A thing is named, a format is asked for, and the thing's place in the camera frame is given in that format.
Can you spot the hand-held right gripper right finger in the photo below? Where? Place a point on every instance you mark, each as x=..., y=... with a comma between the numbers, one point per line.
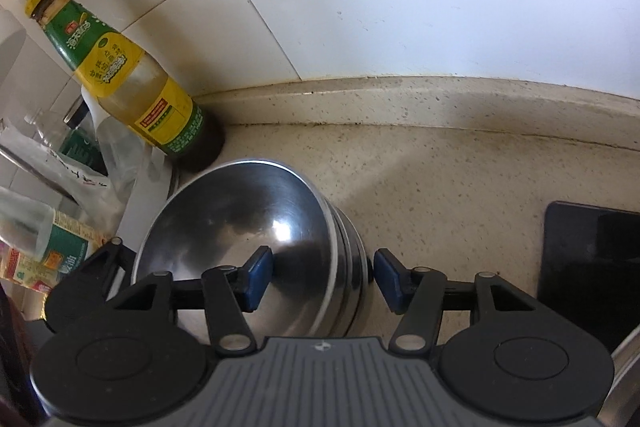
x=391, y=281

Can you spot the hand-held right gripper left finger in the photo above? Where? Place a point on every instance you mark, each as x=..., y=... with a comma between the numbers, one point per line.
x=257, y=279

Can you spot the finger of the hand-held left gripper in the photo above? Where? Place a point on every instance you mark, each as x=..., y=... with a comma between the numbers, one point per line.
x=85, y=279

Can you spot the large stainless steel bowl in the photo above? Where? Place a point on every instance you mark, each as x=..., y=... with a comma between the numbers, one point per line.
x=364, y=277

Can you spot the clear bottle with green label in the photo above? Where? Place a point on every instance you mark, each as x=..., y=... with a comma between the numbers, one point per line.
x=60, y=237

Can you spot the red and yellow label bottle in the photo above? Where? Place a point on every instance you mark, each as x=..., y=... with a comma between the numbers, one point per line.
x=20, y=272

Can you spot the clear plastic bag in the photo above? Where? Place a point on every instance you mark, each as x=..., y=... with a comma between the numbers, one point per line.
x=120, y=177

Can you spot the yellow and green label bottle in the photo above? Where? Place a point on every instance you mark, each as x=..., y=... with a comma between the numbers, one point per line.
x=145, y=97

